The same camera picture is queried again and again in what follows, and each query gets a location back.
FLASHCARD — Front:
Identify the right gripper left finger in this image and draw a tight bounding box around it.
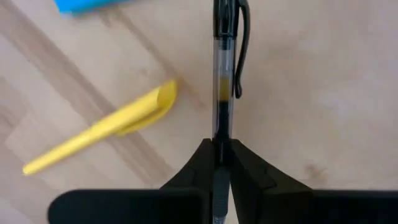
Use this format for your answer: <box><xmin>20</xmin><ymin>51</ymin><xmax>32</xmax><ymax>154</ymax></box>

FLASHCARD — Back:
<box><xmin>48</xmin><ymin>138</ymin><xmax>216</xmax><ymax>224</ymax></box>

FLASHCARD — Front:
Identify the yellow pen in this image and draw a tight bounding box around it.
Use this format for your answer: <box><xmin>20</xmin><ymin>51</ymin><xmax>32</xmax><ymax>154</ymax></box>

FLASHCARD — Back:
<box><xmin>22</xmin><ymin>80</ymin><xmax>178</xmax><ymax>175</ymax></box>

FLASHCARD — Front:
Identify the black clip pen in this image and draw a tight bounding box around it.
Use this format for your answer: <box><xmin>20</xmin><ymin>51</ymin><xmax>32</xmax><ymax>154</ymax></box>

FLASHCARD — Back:
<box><xmin>212</xmin><ymin>0</ymin><xmax>251</xmax><ymax>224</ymax></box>

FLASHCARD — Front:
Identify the blue sticky note pad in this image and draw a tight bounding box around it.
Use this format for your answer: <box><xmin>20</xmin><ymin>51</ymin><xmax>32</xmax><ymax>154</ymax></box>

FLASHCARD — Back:
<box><xmin>54</xmin><ymin>0</ymin><xmax>137</xmax><ymax>16</ymax></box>

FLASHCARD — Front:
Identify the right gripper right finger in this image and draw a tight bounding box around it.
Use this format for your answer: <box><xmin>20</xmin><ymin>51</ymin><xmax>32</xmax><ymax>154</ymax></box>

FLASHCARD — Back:
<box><xmin>229</xmin><ymin>139</ymin><xmax>398</xmax><ymax>224</ymax></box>

